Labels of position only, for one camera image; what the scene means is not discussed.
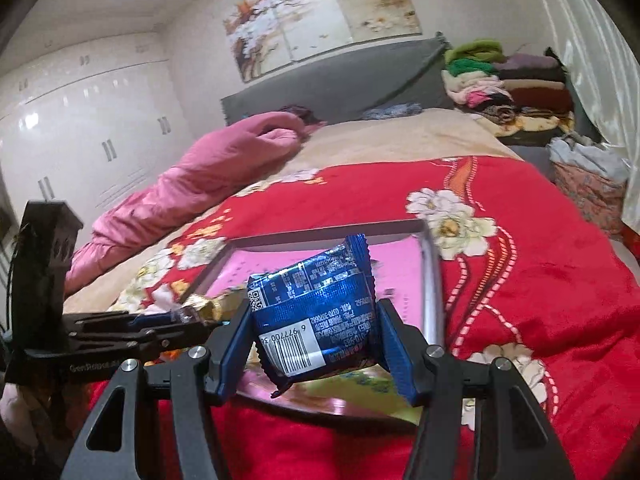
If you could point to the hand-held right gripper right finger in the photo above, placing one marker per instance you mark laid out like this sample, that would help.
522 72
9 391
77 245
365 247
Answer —
395 355

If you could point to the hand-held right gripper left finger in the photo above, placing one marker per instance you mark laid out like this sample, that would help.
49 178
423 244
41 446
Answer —
232 350

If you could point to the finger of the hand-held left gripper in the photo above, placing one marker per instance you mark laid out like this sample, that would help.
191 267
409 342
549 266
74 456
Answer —
190 335
150 319

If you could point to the yellow and blue snack packet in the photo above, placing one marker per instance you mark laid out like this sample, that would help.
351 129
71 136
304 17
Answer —
215 307

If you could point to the shallow grey cardboard box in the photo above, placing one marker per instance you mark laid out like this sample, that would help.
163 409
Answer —
432 285

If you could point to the pink book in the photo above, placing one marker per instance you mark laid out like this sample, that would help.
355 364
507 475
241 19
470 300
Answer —
400 270

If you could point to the white wardrobe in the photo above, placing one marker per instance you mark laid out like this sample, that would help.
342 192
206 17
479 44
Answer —
75 135

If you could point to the pink quilt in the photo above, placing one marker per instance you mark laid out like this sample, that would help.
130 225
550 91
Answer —
210 170

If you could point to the red floral blanket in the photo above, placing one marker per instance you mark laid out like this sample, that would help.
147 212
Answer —
550 285

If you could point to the beige bed sheet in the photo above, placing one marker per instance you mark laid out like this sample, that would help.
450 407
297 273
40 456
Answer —
400 135

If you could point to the dark patterned cloth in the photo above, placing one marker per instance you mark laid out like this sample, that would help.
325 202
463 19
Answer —
395 110

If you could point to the dark purple cloth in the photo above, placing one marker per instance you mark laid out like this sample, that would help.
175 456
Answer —
300 112

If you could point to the floral fabric bag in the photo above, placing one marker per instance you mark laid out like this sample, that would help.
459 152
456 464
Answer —
590 195

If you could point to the red cloth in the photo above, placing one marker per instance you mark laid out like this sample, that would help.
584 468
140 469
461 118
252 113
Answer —
631 242

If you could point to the grey headboard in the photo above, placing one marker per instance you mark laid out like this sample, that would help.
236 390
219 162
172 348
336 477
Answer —
350 80

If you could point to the pile of folded clothes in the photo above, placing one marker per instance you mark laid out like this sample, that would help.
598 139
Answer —
525 85

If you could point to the white satin curtain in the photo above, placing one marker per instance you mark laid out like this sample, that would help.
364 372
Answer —
600 85

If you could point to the floral wall painting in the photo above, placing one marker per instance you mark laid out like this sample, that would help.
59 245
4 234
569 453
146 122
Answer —
300 20

